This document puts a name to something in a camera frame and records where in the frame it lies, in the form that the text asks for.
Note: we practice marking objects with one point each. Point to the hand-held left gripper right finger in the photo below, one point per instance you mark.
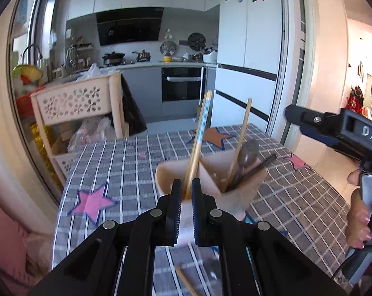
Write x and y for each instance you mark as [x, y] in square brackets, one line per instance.
[197, 209]

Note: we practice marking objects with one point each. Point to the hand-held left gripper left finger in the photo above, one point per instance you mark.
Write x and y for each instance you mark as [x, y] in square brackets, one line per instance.
[176, 209]

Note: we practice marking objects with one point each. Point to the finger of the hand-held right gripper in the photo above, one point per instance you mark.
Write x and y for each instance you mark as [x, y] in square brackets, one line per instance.
[312, 123]

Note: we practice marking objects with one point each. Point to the beige plastic utensil holder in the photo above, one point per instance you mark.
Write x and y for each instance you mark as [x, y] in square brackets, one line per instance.
[232, 202]

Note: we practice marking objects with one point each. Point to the bamboo chopstick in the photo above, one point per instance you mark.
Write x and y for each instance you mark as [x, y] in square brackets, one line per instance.
[186, 280]
[201, 129]
[243, 129]

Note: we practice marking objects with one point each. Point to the person's right hand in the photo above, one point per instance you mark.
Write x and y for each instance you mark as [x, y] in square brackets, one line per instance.
[357, 222]

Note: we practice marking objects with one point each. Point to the grey checkered star tablecloth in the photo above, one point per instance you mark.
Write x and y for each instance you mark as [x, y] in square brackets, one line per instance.
[127, 166]

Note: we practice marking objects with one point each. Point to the white refrigerator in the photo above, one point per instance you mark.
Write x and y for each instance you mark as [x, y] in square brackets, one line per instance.
[247, 37]

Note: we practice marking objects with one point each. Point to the crumpled plastic bag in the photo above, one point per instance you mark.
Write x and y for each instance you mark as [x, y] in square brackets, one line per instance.
[91, 134]

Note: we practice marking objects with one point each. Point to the white rice cooker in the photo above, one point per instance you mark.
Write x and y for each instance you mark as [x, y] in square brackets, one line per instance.
[210, 58]

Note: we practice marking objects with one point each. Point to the black built-in oven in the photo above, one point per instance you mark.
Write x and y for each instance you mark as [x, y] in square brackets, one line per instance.
[182, 86]

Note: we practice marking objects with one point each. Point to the black round mould pan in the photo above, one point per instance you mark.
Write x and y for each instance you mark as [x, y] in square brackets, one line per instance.
[196, 41]

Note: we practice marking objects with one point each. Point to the gold foil bag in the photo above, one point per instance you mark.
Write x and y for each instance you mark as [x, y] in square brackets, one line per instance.
[41, 148]

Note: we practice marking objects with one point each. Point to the beige flower-cutout storage cart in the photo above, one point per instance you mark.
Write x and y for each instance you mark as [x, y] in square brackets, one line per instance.
[74, 98]

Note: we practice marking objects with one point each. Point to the steel cooking pot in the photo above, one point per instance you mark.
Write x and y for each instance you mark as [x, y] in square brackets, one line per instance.
[142, 56]

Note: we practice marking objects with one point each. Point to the round metal steamer rack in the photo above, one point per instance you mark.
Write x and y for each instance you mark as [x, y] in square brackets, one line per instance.
[168, 48]

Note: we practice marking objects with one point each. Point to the clear plastic bag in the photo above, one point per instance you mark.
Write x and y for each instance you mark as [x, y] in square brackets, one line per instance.
[91, 72]

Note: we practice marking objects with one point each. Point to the black wok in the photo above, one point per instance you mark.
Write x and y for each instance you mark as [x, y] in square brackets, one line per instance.
[113, 58]

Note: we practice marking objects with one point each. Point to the pink plastic stool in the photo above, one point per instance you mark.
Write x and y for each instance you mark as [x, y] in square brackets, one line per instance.
[10, 246]

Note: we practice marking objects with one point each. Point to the red plastic basket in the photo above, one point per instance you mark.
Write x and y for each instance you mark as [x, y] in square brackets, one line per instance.
[25, 103]

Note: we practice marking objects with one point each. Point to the black range hood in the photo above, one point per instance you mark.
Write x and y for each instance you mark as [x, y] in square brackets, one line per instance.
[127, 26]

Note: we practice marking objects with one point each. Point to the yellow green colander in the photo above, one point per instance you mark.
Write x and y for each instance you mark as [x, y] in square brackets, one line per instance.
[28, 73]

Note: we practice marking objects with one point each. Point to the curved kitchen faucet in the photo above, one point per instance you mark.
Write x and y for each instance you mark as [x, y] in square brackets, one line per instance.
[31, 47]

